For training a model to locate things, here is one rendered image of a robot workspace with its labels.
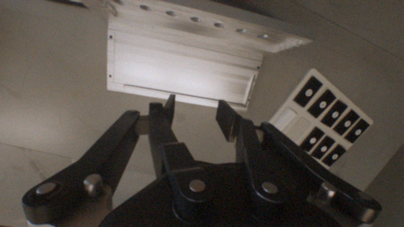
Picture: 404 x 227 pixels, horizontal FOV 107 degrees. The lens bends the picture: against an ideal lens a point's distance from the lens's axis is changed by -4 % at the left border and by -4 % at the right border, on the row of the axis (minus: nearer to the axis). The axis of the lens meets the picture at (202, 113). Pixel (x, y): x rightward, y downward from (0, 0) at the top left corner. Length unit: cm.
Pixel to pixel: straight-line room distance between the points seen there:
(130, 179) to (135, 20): 55
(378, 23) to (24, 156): 129
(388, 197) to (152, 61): 239
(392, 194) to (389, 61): 174
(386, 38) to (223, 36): 59
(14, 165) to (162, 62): 67
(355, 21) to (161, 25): 60
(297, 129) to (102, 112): 69
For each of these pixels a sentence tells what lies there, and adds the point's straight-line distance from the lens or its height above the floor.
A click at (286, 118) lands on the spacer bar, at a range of 63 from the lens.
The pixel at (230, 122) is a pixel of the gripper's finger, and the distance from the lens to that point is 16.
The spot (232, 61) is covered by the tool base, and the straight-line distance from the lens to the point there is 50.
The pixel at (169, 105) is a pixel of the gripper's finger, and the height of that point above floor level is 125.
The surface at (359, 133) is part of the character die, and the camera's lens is 88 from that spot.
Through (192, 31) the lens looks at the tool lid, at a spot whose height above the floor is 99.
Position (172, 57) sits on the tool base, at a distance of 48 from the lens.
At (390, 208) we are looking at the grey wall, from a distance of 245.
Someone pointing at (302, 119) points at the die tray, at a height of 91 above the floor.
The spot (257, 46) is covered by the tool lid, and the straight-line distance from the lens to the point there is 45.
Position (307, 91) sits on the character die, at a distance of 64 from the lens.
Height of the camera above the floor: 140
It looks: 68 degrees down
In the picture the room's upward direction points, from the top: 165 degrees clockwise
